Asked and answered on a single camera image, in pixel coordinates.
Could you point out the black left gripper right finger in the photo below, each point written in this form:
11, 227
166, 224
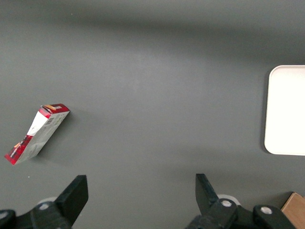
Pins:
209, 202

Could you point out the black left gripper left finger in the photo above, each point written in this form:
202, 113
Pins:
71, 200

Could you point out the red tartan cookie box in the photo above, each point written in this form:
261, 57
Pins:
38, 133

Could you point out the white rectangular tray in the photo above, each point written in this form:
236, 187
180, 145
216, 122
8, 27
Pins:
287, 109

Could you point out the wooden drawer cabinet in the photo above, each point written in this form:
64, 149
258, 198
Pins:
295, 210

